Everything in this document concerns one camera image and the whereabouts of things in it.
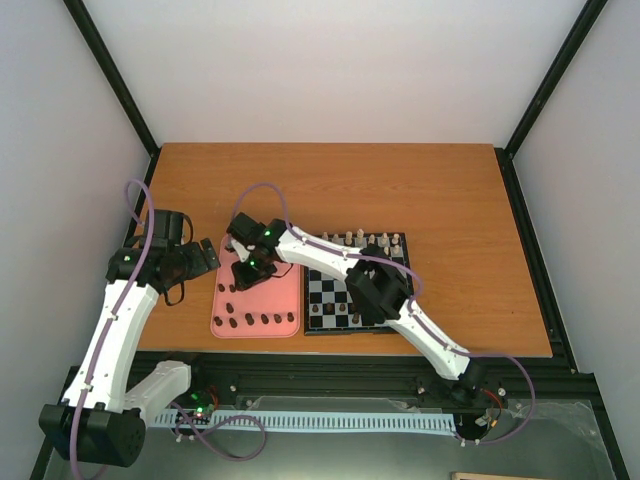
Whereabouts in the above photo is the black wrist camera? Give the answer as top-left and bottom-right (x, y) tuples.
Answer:
(150, 209), (194, 248)
(226, 212), (266, 248)

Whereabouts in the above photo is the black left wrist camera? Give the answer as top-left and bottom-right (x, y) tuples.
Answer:
(150, 209), (194, 248)

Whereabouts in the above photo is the black grey chess board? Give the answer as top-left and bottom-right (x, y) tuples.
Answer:
(304, 231), (410, 335)

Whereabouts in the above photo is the black aluminium frame rail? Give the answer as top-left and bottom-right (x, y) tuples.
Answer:
(128, 352), (604, 413)

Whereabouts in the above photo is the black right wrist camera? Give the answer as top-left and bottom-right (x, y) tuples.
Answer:
(226, 212), (266, 248)

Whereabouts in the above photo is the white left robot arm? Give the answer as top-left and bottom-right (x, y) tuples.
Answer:
(38, 239), (220, 470)

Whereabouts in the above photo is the light blue cable duct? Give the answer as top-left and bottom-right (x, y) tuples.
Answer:
(149, 409), (456, 436)

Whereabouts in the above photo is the green led circuit board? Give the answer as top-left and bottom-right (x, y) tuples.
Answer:
(190, 387), (219, 420)

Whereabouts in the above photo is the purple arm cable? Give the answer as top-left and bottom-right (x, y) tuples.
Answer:
(68, 179), (154, 480)
(232, 181), (536, 446)

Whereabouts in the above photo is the pink silicone tray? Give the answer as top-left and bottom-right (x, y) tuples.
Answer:
(210, 240), (301, 339)

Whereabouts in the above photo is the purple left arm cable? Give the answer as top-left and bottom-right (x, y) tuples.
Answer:
(68, 179), (154, 480)

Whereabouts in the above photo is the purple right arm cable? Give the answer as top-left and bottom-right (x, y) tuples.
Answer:
(232, 181), (536, 446)

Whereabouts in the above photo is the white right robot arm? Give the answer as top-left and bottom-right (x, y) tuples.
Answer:
(226, 213), (485, 404)

